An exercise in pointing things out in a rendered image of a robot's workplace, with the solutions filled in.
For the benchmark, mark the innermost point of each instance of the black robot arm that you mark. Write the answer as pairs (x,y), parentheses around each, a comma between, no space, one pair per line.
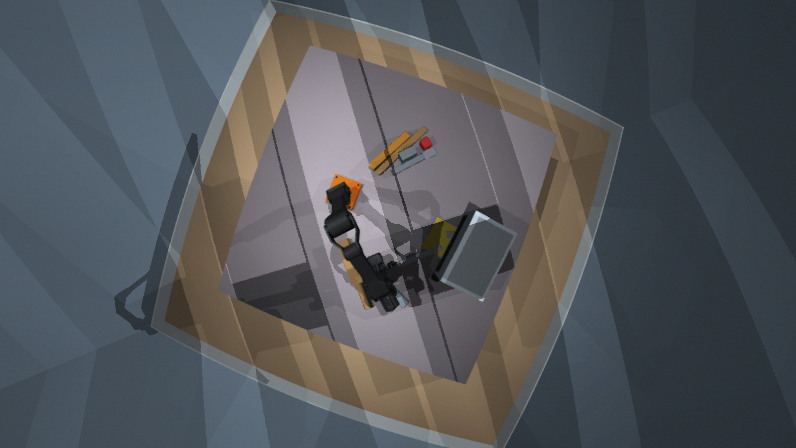
(379,287)

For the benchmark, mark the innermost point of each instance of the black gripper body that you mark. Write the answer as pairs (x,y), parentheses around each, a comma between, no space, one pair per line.
(375,261)

